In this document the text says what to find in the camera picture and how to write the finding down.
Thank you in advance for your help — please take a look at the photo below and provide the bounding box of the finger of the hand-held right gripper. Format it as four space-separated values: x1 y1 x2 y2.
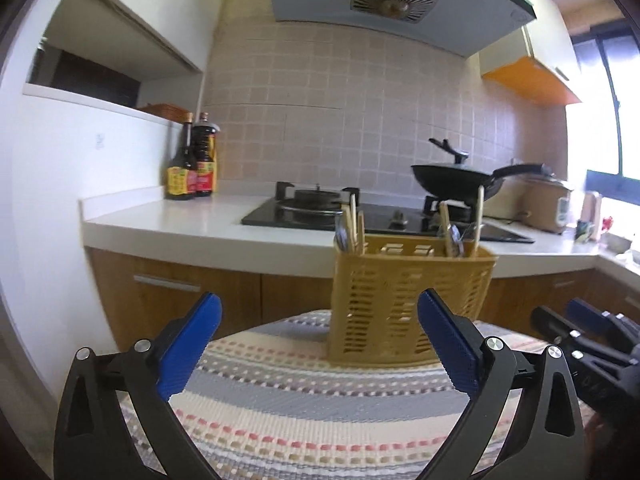
530 305 603 361
566 298 637 343

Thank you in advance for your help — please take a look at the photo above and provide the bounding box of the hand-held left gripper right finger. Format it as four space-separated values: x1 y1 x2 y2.
417 288 586 480

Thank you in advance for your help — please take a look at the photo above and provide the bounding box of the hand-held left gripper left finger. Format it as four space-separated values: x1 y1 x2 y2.
52 291 223 480

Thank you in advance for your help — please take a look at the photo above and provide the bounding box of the yellow plastic utensil holder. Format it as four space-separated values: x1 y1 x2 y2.
327 239 500 369

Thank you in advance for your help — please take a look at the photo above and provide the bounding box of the wooden base cabinet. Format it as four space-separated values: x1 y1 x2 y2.
84 246 640 361

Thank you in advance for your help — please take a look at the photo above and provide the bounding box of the pale pink jug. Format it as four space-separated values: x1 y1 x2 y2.
581 190 603 224

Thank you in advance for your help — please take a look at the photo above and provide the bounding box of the beige rice cooker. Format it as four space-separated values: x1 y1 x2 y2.
515 172 574 235

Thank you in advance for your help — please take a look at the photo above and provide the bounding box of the striped woven mat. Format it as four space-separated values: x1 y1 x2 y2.
114 307 593 480

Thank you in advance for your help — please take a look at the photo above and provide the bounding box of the black wok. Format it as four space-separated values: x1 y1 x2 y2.
410 162 547 199

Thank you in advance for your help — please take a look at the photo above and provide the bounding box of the black glass gas stove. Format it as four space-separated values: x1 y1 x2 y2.
241 181 535 245

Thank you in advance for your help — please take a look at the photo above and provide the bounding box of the slim dark sauce bottle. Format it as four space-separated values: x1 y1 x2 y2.
166 112 198 202

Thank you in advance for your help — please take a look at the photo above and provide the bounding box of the large dark sauce bottle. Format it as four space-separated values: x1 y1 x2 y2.
192 112 217 198

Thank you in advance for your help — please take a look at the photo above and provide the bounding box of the yellow bottle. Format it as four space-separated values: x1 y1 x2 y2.
212 125 221 194

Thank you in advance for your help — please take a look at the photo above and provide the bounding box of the dark framed window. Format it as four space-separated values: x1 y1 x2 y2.
570 17 640 202

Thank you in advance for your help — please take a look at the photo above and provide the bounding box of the brown woven basket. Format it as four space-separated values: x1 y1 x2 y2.
137 103 194 122

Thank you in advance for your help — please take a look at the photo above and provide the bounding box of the white range hood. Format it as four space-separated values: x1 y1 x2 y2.
262 0 537 59

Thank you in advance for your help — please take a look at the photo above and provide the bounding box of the metal cabinet handle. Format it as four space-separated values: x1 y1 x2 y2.
132 273 202 293

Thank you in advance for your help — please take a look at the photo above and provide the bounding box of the wok lid with black handle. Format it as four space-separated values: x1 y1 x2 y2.
413 138 493 179

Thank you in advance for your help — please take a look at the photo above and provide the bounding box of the orange wall cabinet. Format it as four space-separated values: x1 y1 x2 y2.
480 24 584 107

